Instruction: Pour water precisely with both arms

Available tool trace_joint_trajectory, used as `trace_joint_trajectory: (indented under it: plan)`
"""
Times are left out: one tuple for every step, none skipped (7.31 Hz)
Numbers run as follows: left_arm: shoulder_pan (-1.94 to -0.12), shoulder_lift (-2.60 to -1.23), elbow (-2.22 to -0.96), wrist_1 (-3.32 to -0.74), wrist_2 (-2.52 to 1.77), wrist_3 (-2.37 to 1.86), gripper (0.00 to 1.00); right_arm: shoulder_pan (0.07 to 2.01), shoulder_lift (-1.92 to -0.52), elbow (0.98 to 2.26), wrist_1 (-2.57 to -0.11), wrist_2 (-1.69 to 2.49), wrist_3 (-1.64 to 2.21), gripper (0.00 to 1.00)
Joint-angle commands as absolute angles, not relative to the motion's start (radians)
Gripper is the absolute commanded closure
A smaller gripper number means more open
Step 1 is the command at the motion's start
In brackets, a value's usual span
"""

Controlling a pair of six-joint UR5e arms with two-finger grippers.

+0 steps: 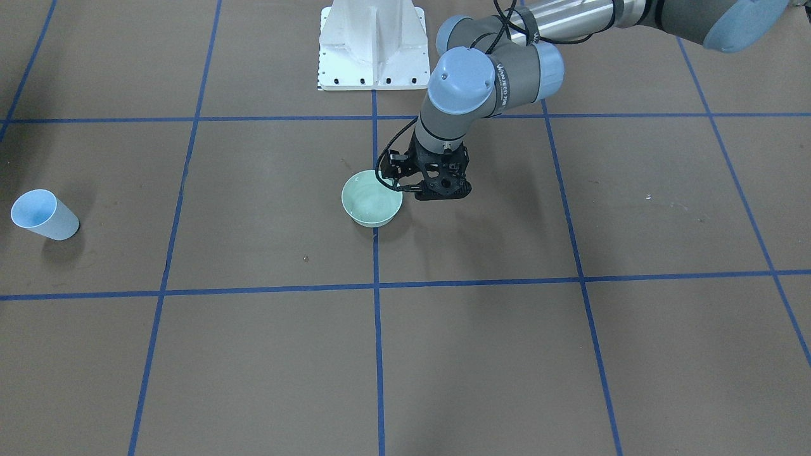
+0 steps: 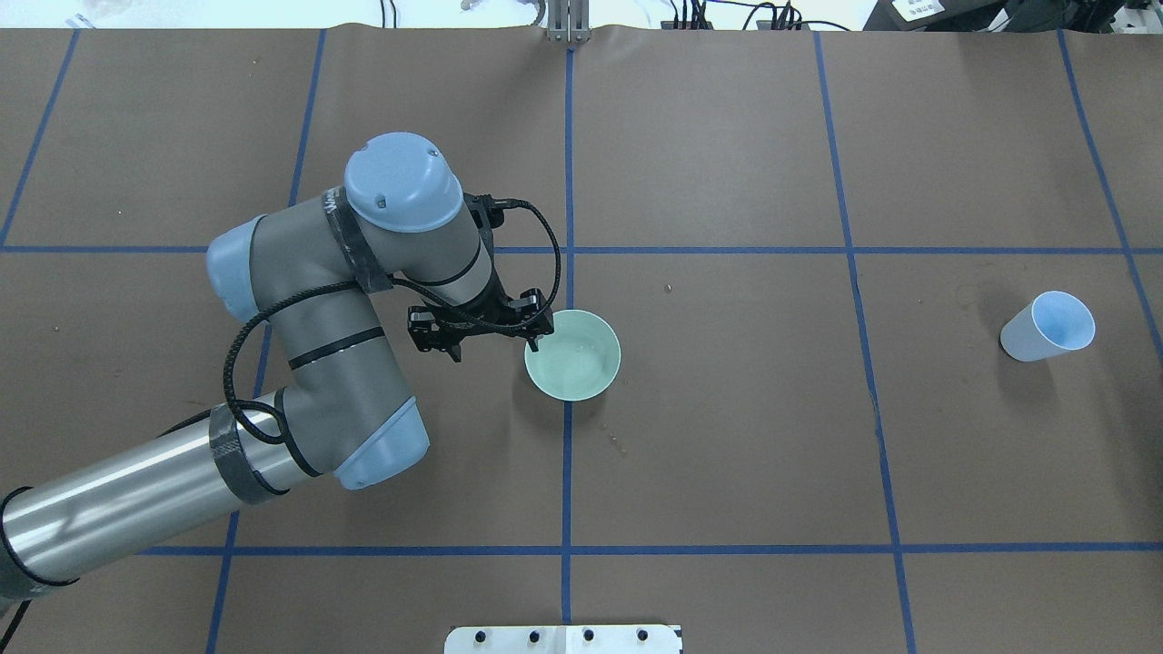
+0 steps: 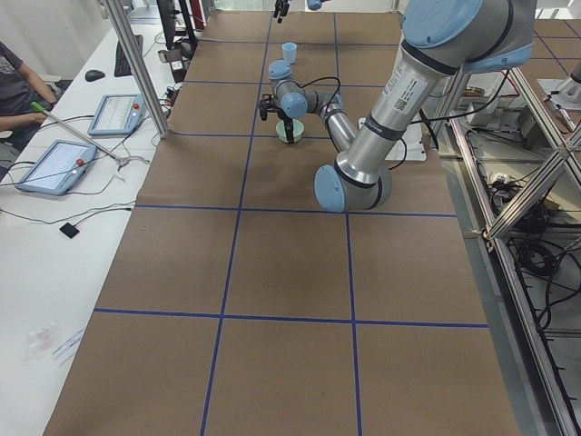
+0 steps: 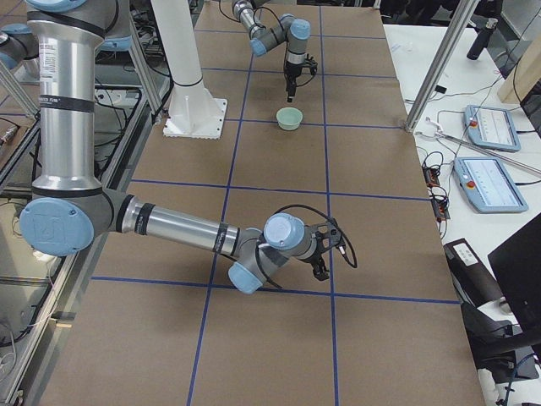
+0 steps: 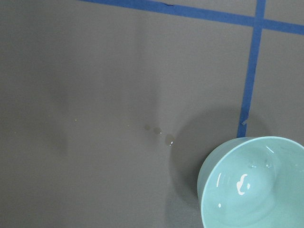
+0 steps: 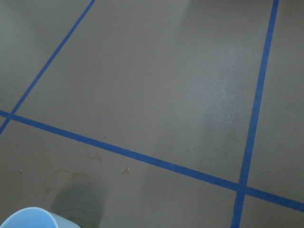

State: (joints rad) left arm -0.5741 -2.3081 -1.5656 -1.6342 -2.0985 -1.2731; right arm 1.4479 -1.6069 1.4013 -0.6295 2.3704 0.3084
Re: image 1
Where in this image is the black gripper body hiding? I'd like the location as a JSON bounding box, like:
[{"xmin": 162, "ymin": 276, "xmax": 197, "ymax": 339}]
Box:
[{"xmin": 387, "ymin": 138, "xmax": 472, "ymax": 200}]

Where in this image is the pale green ceramic bowl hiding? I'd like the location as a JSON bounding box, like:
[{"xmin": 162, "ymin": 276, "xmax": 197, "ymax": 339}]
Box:
[{"xmin": 341, "ymin": 170, "xmax": 404, "ymax": 228}]

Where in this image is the light blue plastic cup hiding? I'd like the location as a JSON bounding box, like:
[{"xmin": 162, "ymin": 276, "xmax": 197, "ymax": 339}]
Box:
[{"xmin": 10, "ymin": 189, "xmax": 79, "ymax": 241}]

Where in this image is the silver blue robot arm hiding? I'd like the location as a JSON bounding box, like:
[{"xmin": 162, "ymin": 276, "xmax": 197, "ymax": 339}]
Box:
[{"xmin": 374, "ymin": 1, "xmax": 788, "ymax": 200}]

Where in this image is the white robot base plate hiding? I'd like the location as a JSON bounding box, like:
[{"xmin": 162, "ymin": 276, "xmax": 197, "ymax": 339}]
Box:
[{"xmin": 317, "ymin": 1, "xmax": 430, "ymax": 91}]

